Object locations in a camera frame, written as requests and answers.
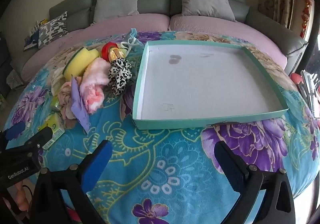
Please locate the leopard print scrunchie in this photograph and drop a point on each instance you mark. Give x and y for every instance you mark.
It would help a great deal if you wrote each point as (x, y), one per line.
(120, 76)

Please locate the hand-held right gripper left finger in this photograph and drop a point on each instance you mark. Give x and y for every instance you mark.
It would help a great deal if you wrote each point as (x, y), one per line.
(98, 164)

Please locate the grey and lilac pillow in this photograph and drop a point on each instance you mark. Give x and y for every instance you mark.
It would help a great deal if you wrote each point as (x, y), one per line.
(205, 3)

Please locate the red rounded object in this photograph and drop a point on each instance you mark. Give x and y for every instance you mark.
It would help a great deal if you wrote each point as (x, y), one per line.
(296, 78)

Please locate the yellow sponge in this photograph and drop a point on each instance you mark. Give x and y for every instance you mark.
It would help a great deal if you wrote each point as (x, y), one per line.
(80, 63)

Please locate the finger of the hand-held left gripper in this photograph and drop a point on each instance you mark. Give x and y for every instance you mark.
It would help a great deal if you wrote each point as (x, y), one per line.
(13, 131)
(37, 137)

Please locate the red hanging decoration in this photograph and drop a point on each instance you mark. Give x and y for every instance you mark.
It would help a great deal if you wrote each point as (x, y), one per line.
(306, 13)

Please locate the plain grey pillow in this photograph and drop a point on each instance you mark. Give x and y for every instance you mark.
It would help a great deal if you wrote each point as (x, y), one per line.
(115, 3)

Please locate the black and white patterned pillow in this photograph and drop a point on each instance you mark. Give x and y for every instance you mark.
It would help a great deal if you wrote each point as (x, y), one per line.
(52, 28)

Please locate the red tape roll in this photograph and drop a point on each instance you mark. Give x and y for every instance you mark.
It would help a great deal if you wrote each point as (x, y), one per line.
(106, 50)

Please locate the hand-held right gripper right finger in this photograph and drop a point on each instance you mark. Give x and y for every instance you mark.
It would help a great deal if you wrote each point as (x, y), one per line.
(230, 166)

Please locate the teal cardboard box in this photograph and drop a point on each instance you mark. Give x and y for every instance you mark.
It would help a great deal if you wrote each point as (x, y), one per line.
(200, 81)

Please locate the pink fluffy sock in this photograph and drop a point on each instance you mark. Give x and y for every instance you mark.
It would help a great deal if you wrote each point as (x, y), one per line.
(95, 83)

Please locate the cream lace cloth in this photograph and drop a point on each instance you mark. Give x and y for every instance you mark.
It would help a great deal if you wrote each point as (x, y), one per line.
(57, 78)

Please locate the person's left hand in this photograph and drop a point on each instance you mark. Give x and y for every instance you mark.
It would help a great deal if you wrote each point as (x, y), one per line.
(22, 199)

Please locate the purple packet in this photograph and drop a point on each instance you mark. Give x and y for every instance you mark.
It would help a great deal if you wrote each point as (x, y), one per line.
(80, 106)

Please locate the yellow and white papers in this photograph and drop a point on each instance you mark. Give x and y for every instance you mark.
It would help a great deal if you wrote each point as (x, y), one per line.
(40, 25)

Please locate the floral blanket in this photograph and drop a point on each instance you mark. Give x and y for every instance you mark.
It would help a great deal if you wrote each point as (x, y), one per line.
(160, 154)

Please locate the pink sofa seat cushion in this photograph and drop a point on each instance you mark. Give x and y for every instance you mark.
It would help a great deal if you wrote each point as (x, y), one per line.
(100, 26)
(225, 28)

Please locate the blue face mask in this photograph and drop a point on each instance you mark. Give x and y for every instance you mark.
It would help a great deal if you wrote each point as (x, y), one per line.
(131, 36)

